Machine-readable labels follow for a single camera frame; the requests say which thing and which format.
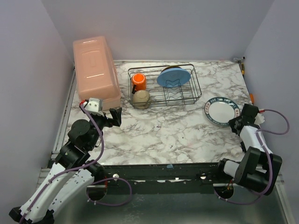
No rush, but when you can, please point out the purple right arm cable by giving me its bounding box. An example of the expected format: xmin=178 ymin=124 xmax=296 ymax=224
xmin=214 ymin=109 xmax=291 ymax=205

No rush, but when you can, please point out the orange clamp on wall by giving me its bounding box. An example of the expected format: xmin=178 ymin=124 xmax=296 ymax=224
xmin=249 ymin=93 xmax=254 ymax=103

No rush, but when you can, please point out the blue plate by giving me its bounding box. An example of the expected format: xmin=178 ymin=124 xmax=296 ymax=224
xmin=157 ymin=68 xmax=191 ymax=88

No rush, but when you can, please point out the white plate dark rim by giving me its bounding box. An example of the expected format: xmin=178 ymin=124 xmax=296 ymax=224
xmin=204 ymin=97 xmax=241 ymax=127

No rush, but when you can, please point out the aluminium frame rail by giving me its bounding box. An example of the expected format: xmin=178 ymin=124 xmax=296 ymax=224
xmin=36 ymin=168 xmax=50 ymax=188

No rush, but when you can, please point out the white ceramic bowl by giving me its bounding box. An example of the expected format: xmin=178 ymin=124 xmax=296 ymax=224
xmin=132 ymin=90 xmax=151 ymax=109

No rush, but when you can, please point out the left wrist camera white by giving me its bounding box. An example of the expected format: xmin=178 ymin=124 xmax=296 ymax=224
xmin=79 ymin=98 xmax=104 ymax=116

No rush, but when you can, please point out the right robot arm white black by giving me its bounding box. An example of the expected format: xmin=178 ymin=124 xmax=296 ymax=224
xmin=218 ymin=104 xmax=282 ymax=195

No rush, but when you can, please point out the white plastic fitting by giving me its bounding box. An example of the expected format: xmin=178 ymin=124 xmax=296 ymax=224
xmin=231 ymin=148 xmax=242 ymax=157

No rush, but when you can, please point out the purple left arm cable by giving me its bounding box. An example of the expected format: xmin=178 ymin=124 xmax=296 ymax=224
xmin=20 ymin=104 xmax=133 ymax=224

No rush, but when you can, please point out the black wire dish rack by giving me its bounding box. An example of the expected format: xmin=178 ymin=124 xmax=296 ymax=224
xmin=128 ymin=63 xmax=202 ymax=107

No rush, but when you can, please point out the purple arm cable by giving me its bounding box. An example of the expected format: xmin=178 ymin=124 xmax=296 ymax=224
xmin=214 ymin=109 xmax=291 ymax=205
xmin=20 ymin=104 xmax=133 ymax=224

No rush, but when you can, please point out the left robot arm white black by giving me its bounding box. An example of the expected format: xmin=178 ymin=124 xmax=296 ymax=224
xmin=9 ymin=105 xmax=122 ymax=224

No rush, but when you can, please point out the orange mug black handle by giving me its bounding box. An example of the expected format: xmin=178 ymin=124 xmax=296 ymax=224
xmin=131 ymin=73 xmax=146 ymax=94

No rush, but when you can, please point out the pink plastic storage box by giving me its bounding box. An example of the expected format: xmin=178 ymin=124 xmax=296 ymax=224
xmin=73 ymin=36 xmax=121 ymax=110

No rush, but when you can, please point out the black mounting rail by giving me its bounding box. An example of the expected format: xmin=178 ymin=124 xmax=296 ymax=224
xmin=80 ymin=160 xmax=243 ymax=195

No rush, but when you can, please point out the yellow patterned plate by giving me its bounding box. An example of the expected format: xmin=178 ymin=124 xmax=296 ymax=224
xmin=162 ymin=65 xmax=180 ymax=71

